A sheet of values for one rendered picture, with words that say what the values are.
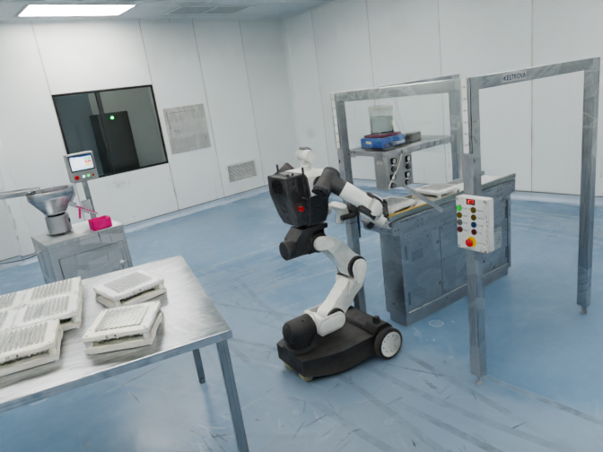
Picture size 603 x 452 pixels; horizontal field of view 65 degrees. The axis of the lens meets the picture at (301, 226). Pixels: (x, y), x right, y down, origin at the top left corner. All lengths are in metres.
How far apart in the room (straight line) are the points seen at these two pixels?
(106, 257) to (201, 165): 3.80
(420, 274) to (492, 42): 3.76
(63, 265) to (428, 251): 2.84
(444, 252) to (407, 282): 0.39
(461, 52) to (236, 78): 3.61
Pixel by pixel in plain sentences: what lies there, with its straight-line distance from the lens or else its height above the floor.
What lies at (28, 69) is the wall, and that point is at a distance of 7.07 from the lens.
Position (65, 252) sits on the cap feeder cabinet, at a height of 0.66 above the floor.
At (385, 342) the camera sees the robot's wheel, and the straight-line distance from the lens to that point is 3.02.
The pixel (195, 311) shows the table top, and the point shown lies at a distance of 2.08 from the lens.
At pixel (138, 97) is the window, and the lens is 7.44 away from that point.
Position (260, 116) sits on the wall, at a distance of 8.46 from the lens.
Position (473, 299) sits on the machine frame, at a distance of 2.61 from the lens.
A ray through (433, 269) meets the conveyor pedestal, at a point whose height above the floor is 0.33.
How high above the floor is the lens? 1.66
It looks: 16 degrees down
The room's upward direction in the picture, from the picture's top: 8 degrees counter-clockwise
